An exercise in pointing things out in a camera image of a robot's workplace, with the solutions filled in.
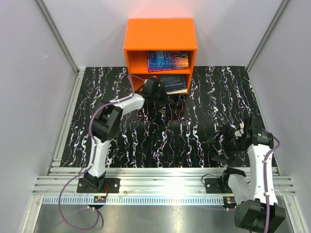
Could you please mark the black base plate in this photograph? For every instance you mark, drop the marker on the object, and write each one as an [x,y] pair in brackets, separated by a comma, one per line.
[110,185]
[216,186]

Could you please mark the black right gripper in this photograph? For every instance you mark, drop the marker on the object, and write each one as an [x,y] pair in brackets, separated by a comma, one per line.
[227,134]

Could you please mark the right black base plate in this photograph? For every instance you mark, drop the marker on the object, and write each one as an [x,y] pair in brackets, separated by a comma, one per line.
[216,186]

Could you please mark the dark blue book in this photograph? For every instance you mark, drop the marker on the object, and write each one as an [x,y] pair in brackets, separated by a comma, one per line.
[174,83]

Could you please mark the aluminium rail frame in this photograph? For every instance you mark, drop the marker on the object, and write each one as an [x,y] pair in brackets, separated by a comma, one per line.
[167,182]

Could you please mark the Jane Eyre book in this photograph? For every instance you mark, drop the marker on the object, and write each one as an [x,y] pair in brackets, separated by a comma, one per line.
[168,59]

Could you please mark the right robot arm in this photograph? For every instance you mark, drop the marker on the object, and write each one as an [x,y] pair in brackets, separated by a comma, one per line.
[257,209]

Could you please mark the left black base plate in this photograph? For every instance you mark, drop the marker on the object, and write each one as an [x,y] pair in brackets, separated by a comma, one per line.
[110,185]

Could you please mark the purple paperback book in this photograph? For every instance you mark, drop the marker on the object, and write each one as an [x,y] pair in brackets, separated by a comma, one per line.
[183,69]

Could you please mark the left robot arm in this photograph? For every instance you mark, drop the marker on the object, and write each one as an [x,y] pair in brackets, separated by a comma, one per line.
[106,120]

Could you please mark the orange wooden shelf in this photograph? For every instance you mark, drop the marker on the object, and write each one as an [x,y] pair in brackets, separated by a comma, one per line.
[148,34]

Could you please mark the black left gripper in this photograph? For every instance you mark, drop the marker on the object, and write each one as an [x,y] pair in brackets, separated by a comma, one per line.
[165,98]

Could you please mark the slotted cable duct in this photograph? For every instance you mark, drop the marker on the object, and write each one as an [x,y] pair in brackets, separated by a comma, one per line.
[138,200]

